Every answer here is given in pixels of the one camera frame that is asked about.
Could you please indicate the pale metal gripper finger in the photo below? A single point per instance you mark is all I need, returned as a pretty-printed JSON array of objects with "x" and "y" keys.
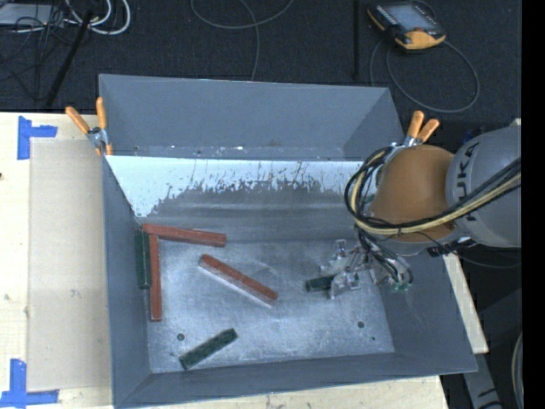
[
  {"x": 345, "y": 283},
  {"x": 336, "y": 257}
]

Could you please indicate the grey metal bin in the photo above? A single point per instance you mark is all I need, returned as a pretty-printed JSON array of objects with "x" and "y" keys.
[{"x": 255, "y": 279}]

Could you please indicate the red-brown flat block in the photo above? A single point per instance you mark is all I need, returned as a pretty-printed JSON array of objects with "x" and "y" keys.
[
  {"x": 240, "y": 280},
  {"x": 155, "y": 279},
  {"x": 187, "y": 235}
]

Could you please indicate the dark green block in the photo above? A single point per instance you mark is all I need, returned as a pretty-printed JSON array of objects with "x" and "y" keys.
[
  {"x": 208, "y": 348},
  {"x": 142, "y": 258},
  {"x": 318, "y": 283}
]

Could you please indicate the black cylinder on white bracket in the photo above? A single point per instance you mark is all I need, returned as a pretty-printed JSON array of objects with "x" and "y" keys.
[{"x": 443, "y": 249}]

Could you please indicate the pale wood flat board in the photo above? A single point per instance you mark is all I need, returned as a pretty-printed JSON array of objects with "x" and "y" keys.
[{"x": 64, "y": 262}]

